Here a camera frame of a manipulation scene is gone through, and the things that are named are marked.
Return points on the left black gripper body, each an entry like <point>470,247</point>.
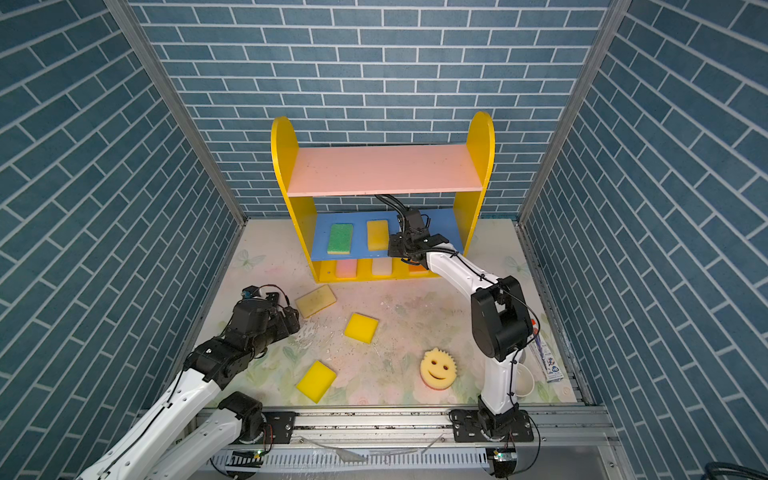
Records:
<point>276,329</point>

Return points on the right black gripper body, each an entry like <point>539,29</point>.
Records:
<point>400,246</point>

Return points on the orange sponge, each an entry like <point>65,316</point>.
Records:
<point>417,270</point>

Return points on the yellow sponge rectangle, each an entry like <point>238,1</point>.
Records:
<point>377,235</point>

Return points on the beige pale pink sponge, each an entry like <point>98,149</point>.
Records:
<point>382,267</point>

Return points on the pale yellow tan sponge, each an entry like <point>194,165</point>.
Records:
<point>315,301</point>

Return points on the green sponge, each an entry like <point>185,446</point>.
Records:
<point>340,239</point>

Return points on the bright yellow sponge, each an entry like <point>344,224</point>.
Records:
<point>361,328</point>
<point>316,382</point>

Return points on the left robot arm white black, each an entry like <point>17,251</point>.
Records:
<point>155,447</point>

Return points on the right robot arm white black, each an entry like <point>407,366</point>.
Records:
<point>502,324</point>

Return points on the yellow shelf pink blue boards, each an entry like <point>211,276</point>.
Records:
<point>307,174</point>

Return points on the smiley face round sponge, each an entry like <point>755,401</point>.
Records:
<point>438,369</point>

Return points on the white bowl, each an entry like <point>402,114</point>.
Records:
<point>524,381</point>

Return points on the toothpaste box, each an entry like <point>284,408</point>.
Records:
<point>550,367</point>

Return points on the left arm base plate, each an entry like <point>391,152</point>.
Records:
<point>282,427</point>

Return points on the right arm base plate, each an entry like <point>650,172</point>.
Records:
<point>474,426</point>

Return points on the aluminium front rail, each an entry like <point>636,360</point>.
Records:
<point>570,441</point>

